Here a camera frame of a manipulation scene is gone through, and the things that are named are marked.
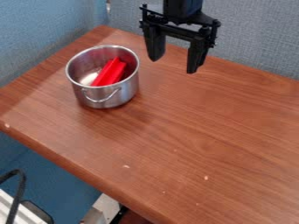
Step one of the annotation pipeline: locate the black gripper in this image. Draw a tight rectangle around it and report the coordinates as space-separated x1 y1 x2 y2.
141 3 221 74

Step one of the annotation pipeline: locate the red plastic block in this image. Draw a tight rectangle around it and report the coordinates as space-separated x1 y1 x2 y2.
91 57 127 87

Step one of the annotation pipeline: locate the stainless steel pot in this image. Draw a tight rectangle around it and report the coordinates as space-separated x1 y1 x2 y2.
66 45 139 109

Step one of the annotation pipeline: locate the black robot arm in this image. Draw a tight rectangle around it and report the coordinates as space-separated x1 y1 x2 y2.
141 0 221 74

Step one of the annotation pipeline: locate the white radiator panel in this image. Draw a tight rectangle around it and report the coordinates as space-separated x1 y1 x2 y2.
0 188 49 224

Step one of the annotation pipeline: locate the black cable lower left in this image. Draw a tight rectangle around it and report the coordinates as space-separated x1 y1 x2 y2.
0 169 29 224

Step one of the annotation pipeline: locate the white table leg bracket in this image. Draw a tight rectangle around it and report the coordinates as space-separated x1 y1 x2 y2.
81 193 121 224

